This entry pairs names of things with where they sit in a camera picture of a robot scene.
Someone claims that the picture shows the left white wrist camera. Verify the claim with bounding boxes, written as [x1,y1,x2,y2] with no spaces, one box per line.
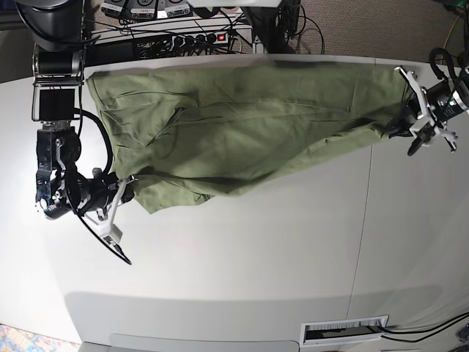
[407,123,435,156]

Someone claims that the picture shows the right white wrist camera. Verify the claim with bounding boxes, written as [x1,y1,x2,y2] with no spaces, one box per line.
[101,224,122,246]

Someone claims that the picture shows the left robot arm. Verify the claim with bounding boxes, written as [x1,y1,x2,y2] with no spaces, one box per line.
[388,48,468,156]

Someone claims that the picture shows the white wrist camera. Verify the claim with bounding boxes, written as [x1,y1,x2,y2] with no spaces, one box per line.
[101,224,122,246]
[407,123,435,156]

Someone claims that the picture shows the black cables at table edge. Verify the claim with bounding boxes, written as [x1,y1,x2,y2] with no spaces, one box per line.
[380,311,469,344]

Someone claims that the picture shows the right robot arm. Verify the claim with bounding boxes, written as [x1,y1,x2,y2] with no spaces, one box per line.
[15,1,137,243]

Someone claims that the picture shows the white table cable grommet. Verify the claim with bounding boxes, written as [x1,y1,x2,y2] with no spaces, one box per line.
[300,315,389,348]

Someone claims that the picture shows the black power strip red switch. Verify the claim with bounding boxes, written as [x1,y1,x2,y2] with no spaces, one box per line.
[171,32,229,47]

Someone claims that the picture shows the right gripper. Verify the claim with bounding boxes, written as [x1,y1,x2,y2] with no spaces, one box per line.
[69,174,139,237]

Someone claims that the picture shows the yellow cable on floor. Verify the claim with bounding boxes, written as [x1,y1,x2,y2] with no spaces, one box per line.
[443,14,462,52]

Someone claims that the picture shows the green T-shirt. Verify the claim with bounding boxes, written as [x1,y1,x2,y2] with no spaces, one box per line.
[86,63,410,213]

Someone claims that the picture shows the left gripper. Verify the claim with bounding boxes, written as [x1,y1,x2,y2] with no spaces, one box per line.
[388,66,458,153]

